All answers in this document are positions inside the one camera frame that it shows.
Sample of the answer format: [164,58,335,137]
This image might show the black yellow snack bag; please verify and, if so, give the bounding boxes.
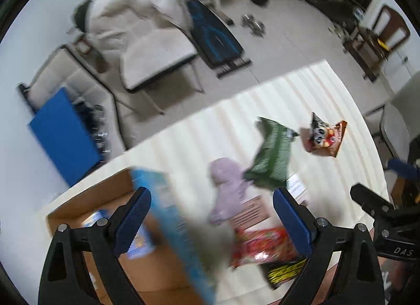
[260,258,306,290]

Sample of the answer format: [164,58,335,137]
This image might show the white paper packet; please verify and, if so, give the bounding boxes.
[286,174,307,204]

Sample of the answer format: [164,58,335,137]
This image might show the red cartoon snack bag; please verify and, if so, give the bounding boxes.
[300,112,347,158]

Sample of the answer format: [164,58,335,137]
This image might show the red floral snack bag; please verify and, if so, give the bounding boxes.
[230,227,300,268]

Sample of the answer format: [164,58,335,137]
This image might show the green snack bag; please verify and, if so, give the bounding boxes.
[243,117,299,191]

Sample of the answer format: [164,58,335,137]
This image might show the blue building box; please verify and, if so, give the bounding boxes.
[124,167,233,304]

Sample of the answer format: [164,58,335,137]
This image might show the grey plastic chair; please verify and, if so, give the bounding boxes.
[363,71,420,162]

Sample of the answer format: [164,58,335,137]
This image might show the cardboard box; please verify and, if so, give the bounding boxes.
[46,167,217,305]

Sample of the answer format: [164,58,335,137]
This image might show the striped tablecloth with cat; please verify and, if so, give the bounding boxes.
[41,61,388,304]

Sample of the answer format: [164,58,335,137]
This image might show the brown label patch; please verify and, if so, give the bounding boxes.
[231,196,270,231]

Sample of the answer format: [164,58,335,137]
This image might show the wooden chair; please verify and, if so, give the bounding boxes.
[343,4,411,82]

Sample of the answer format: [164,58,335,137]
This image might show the blue mat board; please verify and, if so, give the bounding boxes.
[29,88,102,186]

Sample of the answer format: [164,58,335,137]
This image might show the grey tufted sofa cushion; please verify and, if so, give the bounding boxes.
[17,44,126,160]

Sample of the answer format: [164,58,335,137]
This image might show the chrome dumbbells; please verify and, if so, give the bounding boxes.
[241,14,266,37]

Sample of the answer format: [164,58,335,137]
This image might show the black blue weight bench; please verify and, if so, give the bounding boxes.
[187,0,252,78]

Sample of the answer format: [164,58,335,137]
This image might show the white cushioned chair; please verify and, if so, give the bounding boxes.
[120,28,199,115]

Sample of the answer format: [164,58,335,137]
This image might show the white puffer jacket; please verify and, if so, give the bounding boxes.
[86,0,192,61]

